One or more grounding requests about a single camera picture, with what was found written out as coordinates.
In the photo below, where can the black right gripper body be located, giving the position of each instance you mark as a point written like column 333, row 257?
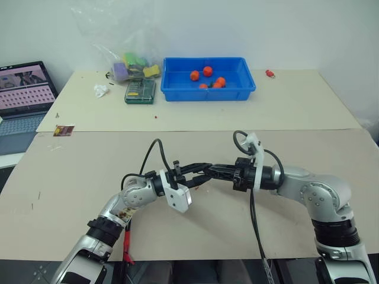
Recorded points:
column 244, row 176

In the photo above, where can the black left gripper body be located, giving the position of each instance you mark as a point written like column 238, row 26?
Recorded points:
column 177, row 177

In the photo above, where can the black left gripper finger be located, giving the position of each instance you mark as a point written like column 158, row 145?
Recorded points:
column 198, row 181
column 197, row 167

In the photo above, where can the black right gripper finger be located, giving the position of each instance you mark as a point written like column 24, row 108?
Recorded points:
column 220, row 176
column 223, row 168

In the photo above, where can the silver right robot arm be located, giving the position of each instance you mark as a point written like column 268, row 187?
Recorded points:
column 319, row 189

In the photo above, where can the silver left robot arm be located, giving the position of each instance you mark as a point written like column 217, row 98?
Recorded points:
column 133, row 196

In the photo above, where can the blue plastic bin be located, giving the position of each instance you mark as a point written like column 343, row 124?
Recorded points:
column 177, row 91

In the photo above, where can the orange tangerine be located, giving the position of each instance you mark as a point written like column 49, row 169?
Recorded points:
column 221, row 80
column 208, row 71
column 203, row 86
column 217, row 85
column 195, row 75

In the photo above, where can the green screwdriver bit case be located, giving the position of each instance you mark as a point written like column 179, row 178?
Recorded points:
column 139, row 91

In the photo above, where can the yellow sponge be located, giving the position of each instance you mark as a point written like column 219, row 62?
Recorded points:
column 151, row 71

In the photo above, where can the crumpled white paper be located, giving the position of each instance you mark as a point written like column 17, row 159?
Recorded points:
column 100, row 90

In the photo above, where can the purple sponge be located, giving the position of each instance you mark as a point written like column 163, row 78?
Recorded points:
column 120, row 70

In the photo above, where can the small brown picture card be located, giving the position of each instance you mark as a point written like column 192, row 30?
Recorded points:
column 63, row 130

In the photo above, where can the green sponge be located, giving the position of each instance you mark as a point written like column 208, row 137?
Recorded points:
column 132, row 58

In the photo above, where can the clear plastic bag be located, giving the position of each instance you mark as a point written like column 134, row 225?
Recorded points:
column 118, row 38

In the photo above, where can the open laptop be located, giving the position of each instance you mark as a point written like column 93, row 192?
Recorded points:
column 23, row 88

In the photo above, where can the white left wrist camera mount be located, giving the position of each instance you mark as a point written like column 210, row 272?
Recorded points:
column 178, row 198

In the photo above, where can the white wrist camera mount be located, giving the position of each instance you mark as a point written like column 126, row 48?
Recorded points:
column 257, row 148
column 178, row 198

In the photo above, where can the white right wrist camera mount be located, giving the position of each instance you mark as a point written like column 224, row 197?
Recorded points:
column 257, row 148

